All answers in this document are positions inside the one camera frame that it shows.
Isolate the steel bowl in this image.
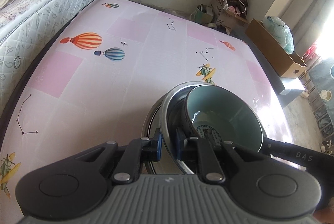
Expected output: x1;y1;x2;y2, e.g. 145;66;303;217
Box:
142;101;166;174
159;81;236;175

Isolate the teal ceramic bowl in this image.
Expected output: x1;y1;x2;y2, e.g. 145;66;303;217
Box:
187;85;263;152

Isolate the grey cardboard box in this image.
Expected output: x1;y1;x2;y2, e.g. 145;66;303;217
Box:
232;26;305;108

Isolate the brown cardboard box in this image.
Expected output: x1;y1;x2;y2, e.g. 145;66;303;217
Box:
245;19;307;79

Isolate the green plastic bag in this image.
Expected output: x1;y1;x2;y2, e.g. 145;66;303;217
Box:
262;16;294;54

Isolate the green paper bag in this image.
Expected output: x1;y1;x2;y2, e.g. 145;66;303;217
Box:
190;4;214;25

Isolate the open box with clutter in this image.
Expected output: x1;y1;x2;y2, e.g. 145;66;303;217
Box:
210;0;249;30

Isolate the white quilted mattress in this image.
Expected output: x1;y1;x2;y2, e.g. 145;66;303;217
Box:
1;0;93;109

